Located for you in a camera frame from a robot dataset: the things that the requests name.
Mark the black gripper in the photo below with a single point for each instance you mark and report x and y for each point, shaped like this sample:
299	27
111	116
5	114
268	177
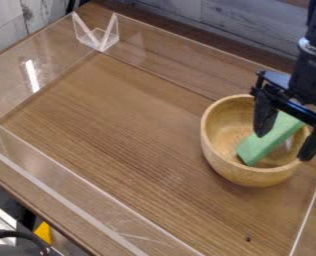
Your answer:
288	92

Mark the green rectangular block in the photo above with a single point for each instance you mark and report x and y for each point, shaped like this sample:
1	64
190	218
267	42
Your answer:
255	148

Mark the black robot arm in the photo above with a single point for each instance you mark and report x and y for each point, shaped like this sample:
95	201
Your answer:
291	92

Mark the brown wooden bowl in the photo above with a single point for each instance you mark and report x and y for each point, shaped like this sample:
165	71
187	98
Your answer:
227	124

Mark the yellow tag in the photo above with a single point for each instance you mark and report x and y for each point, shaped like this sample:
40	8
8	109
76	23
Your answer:
44	232

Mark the clear acrylic corner bracket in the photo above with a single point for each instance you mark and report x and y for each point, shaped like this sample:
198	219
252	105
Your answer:
100	39

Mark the clear acrylic tray wall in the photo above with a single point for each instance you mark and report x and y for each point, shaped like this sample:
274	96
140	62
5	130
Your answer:
104	226

